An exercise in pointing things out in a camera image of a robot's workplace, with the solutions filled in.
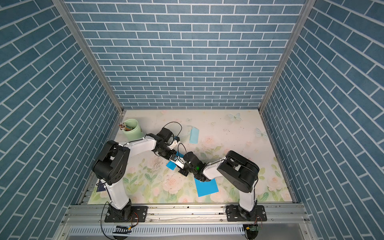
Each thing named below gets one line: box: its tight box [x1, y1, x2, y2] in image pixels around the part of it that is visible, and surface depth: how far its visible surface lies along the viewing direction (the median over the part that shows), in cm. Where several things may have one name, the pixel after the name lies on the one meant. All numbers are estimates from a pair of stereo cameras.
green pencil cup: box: [123, 118, 144, 141], surface depth 94 cm
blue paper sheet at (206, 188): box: [194, 177, 219, 198], surface depth 84 cm
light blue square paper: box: [189, 127, 200, 144], surface depth 104 cm
